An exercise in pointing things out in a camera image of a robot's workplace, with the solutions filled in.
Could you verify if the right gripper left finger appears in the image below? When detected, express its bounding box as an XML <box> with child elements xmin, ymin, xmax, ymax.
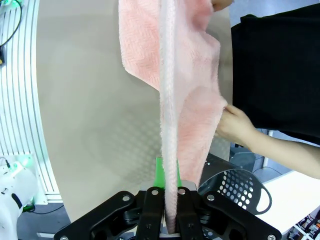
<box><xmin>53</xmin><ymin>156</ymin><xmax>166</xmax><ymax>240</ymax></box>

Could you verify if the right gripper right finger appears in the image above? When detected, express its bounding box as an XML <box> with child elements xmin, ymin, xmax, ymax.
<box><xmin>176</xmin><ymin>179</ymin><xmax>283</xmax><ymax>240</ymax></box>

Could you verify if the pink terry towel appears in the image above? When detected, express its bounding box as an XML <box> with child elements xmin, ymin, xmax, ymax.
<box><xmin>117</xmin><ymin>0</ymin><xmax>229</xmax><ymax>235</ymax></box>

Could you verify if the person's left forearm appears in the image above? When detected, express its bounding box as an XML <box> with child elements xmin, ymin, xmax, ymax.
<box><xmin>248</xmin><ymin>128</ymin><xmax>320</xmax><ymax>179</ymax></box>

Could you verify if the person's left hand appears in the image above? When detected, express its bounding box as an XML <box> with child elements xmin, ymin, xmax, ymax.
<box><xmin>215</xmin><ymin>103</ymin><xmax>259</xmax><ymax>151</ymax></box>

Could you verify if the person's right hand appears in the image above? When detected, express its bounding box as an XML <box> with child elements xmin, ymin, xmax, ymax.
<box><xmin>211</xmin><ymin>0</ymin><xmax>236</xmax><ymax>12</ymax></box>

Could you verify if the black perforated plastic basket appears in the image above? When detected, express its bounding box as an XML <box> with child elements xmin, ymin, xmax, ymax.
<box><xmin>198</xmin><ymin>167</ymin><xmax>273</xmax><ymax>216</ymax></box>

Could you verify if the white table with basket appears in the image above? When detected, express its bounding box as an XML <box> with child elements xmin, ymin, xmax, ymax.
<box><xmin>257</xmin><ymin>169</ymin><xmax>320</xmax><ymax>240</ymax></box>

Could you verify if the person in black t-shirt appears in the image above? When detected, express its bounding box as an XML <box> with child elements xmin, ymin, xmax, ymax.
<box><xmin>229</xmin><ymin>3</ymin><xmax>320</xmax><ymax>146</ymax></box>

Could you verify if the white aluminium profile frame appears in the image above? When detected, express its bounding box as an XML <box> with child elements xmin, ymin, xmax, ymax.
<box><xmin>0</xmin><ymin>0</ymin><xmax>63</xmax><ymax>202</ymax></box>

